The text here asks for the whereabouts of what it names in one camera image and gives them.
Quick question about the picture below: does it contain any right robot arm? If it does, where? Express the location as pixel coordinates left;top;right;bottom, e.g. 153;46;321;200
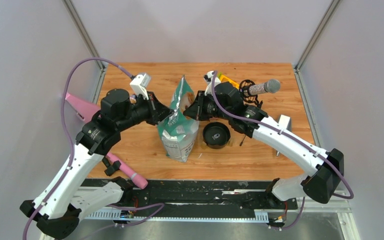
182;82;344;209

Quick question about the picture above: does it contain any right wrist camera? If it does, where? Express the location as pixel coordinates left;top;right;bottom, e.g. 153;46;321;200
203;70;221;96

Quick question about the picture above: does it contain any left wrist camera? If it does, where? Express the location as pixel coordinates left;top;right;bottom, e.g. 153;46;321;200
129;73;152;100

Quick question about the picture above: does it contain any silver metal scoop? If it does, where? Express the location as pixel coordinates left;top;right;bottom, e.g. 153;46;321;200
275;114;293;157

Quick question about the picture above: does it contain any small colourful figurine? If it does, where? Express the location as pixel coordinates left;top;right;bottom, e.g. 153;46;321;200
129;94;137;104

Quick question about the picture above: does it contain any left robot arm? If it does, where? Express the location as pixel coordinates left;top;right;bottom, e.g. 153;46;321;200
20;88;173;240

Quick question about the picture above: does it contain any black pet bowl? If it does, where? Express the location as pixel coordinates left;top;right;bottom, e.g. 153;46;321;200
202;122;231;149

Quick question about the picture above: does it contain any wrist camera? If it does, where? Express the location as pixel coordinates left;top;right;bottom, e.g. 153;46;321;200
203;70;221;96
129;73;152;100

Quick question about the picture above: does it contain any yellow green triangular toy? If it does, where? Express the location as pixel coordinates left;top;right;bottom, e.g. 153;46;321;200
217;73;240;89

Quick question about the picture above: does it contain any green dog food bag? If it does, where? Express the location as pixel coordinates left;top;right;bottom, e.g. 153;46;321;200
157;76;199;163

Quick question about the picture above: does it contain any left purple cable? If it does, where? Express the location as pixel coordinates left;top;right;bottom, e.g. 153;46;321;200
22;57;137;240

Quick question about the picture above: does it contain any glitter silver microphone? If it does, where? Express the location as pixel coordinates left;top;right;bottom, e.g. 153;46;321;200
246;79;281;96

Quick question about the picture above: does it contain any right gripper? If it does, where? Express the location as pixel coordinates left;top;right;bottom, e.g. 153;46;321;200
183;91;231;122

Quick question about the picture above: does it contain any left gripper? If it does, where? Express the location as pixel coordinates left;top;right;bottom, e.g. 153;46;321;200
116;90;175;132

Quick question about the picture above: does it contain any black mounting rail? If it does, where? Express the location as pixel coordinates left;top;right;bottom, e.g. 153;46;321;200
89;178;332;221

